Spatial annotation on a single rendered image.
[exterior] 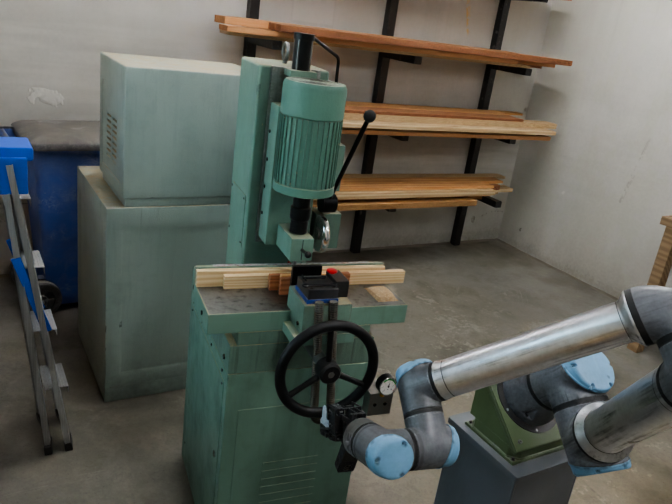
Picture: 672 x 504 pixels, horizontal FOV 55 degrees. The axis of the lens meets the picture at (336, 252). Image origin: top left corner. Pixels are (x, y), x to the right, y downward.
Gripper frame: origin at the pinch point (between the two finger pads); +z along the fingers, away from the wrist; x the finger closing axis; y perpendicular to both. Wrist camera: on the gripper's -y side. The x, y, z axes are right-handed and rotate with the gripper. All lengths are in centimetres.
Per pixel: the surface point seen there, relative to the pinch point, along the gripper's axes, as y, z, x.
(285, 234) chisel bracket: 48, 27, 2
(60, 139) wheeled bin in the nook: 93, 186, 61
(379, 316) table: 24.3, 16.5, -23.9
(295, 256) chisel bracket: 42.0, 22.6, 0.4
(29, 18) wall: 160, 224, 75
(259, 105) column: 86, 31, 9
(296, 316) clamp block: 26.2, 11.0, 4.2
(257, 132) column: 79, 34, 9
